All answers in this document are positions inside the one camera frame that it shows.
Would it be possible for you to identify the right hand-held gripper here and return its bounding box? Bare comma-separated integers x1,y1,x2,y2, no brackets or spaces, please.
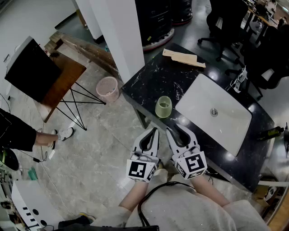
166,123,208,180

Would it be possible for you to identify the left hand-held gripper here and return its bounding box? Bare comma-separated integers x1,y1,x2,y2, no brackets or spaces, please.
126,127,162,183

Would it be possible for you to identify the translucent green cup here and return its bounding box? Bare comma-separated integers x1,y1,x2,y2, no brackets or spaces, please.
155,96,172,119

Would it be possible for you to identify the person's left forearm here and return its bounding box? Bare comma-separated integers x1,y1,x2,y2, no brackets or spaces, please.
119,180,150,213

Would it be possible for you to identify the person's right forearm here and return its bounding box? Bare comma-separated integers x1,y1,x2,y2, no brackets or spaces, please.
191,175,231,207

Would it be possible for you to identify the white rectangular sink basin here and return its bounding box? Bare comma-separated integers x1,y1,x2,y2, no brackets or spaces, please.
175,73,252,157

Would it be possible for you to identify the pink mesh waste basket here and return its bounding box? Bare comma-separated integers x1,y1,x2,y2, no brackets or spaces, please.
96,76,120,103

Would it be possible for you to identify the person's grey shirt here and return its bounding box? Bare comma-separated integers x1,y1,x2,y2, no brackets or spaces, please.
90,169,271,231

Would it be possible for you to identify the chrome faucet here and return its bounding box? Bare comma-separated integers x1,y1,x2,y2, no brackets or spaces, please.
227,65,249,93

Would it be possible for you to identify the flat cardboard piece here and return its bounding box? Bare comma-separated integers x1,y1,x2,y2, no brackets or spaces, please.
162,48,206,68

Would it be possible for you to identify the dark green bottle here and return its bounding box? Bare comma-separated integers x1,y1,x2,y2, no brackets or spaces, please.
257,126,285,141

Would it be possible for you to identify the dark shoe with yellow trim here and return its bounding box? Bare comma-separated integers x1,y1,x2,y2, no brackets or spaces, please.
79,212,97,224

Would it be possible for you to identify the black trouser leg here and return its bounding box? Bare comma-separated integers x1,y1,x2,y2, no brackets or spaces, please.
58,215,91,230

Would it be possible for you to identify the long weathered wooden plank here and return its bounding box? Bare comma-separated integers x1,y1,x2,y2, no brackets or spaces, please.
44,31,124,82

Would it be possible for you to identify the green plastic object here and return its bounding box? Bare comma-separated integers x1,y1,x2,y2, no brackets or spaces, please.
28,166,38,181

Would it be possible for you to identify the black office chair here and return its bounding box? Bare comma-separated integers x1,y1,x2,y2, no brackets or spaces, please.
197,0,249,63
225,24,289,100

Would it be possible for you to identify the large black round machine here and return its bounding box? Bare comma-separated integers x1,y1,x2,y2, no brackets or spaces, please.
135,0,175,51

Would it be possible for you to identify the white box with holes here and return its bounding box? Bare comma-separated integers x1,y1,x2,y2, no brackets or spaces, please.
11,180,65,231

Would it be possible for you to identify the small black round machine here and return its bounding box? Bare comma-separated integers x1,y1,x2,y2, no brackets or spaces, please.
171,0,194,25

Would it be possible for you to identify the black flat screen monitor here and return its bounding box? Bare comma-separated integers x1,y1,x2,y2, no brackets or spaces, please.
4,36,63,103

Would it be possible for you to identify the black helmet with green trim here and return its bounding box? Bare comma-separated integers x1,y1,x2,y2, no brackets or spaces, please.
0,148,20,171

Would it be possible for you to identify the cluttered wooden desk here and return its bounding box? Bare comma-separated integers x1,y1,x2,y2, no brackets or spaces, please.
246,0,289,30

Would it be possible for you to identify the thin white floor cable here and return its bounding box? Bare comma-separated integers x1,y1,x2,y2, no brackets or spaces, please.
36,128,76,217

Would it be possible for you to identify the wooden table with wire legs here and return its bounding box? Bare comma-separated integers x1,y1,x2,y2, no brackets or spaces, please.
40,51,107,131

